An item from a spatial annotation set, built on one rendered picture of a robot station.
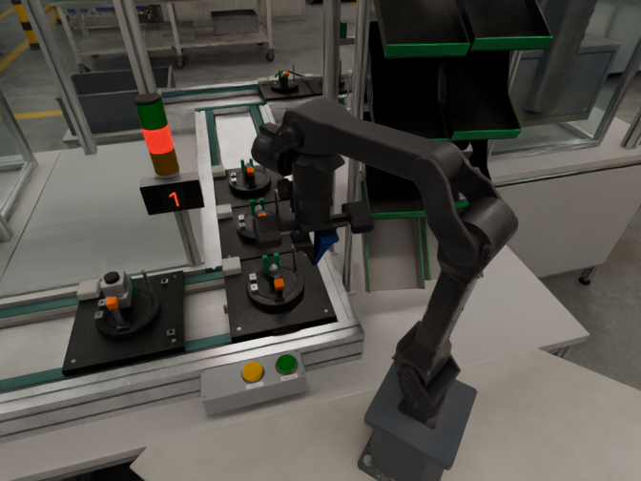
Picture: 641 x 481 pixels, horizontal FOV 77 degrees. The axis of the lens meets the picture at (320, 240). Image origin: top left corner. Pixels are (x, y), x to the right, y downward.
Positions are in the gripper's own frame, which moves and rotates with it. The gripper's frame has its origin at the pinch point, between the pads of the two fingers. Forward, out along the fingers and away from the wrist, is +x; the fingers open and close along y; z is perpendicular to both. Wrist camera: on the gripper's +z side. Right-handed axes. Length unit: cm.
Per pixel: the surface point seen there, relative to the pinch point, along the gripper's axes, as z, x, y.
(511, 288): 13, 39, -60
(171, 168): 29.4, -2.0, 23.0
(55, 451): -3, 39, 54
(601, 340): 35, 125, -156
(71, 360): 10, 28, 49
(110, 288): 17.8, 17.6, 39.5
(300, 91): 147, 28, -29
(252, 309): 14.1, 28.4, 11.5
